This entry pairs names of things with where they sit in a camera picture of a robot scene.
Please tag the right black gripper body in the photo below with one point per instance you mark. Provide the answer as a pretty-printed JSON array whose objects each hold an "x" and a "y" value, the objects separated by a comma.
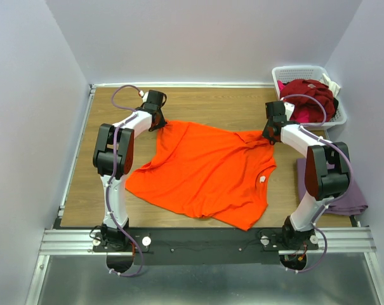
[{"x": 265, "y": 132}]

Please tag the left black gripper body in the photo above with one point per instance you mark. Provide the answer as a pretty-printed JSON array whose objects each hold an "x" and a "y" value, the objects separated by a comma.
[{"x": 161, "y": 121}]

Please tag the orange t shirt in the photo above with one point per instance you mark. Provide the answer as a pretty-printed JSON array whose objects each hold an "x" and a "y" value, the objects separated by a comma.
[{"x": 205, "y": 172}]

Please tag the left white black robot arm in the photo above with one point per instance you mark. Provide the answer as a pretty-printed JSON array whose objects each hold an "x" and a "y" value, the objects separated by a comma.
[{"x": 113, "y": 158}]

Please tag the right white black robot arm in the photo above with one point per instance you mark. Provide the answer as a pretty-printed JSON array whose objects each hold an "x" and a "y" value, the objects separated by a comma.
[{"x": 299, "y": 230}]

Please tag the pink garment in basket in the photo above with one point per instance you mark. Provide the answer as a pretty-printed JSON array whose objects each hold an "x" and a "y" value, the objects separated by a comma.
[{"x": 301, "y": 116}]

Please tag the white plastic laundry basket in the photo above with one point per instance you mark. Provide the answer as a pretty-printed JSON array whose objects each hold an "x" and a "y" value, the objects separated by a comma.
[{"x": 289, "y": 73}]

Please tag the dark red shirt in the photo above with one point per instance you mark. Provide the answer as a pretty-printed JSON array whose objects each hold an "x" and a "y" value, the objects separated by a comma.
[{"x": 311, "y": 88}]

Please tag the white garment in basket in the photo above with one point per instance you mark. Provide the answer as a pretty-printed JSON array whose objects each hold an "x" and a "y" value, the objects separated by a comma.
[{"x": 332, "y": 85}]

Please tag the folded purple t shirt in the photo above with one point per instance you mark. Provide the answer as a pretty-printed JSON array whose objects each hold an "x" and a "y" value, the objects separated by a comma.
[{"x": 347, "y": 197}]

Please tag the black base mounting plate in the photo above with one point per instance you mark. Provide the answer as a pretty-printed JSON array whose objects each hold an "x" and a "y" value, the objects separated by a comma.
[{"x": 152, "y": 246}]

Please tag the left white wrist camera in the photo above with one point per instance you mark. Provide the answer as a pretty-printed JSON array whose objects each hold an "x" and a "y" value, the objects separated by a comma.
[{"x": 143, "y": 95}]

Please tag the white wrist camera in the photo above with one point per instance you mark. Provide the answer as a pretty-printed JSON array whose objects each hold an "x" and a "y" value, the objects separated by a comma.
[
  {"x": 143, "y": 95},
  {"x": 289, "y": 109}
]

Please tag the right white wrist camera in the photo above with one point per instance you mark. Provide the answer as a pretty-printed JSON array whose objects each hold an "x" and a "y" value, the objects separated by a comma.
[{"x": 289, "y": 109}]

